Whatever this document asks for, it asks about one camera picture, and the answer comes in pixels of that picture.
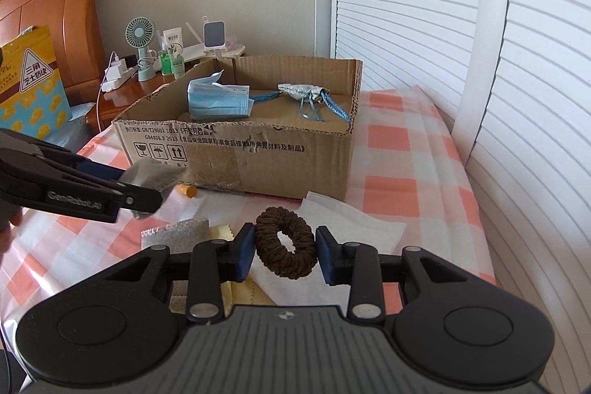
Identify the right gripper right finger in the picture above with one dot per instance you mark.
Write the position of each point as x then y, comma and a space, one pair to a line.
356, 265

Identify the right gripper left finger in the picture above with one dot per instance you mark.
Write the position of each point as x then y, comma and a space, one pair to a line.
211, 264

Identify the brown hair scrunchie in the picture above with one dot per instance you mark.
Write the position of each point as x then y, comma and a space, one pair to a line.
285, 243

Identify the grey fabric pouch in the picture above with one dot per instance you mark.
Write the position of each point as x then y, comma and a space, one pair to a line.
179, 237
149, 184

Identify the blue surgical face mask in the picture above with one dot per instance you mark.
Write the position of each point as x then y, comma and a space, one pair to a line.
209, 99

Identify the blue tassel charm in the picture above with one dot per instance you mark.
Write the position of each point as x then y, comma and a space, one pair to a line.
308, 98

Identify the person's left hand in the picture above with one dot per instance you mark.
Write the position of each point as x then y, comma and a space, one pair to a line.
9, 227

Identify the yellow cleaning cloth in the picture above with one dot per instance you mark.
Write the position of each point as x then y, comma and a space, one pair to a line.
235, 293

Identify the blue bed sheet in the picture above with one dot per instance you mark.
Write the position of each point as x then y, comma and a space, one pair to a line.
77, 131

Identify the yellow blue snack bag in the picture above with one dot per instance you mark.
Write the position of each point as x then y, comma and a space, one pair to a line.
33, 98

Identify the small orange cap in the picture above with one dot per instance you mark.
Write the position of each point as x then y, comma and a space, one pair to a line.
188, 191

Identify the wooden nightstand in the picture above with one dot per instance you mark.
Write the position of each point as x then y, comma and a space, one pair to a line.
109, 105

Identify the pink checkered tablecloth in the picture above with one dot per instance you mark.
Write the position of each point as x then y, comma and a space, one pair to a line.
405, 169

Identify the brown cardboard box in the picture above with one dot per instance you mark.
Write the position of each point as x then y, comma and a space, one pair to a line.
275, 151

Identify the green small box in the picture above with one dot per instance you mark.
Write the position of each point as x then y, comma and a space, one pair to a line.
165, 64

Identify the green desk fan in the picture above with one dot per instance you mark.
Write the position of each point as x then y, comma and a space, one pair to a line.
139, 33

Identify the green tube bottle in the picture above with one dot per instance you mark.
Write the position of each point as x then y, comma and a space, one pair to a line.
176, 60

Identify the wooden headboard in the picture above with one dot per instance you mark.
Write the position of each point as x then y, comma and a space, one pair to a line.
75, 35

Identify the white tube container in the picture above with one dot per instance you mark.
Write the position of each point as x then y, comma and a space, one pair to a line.
173, 39

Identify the white louvered closet door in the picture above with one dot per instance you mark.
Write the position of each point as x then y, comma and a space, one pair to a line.
512, 80

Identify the white charger with cable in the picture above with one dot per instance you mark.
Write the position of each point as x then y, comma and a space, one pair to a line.
115, 75

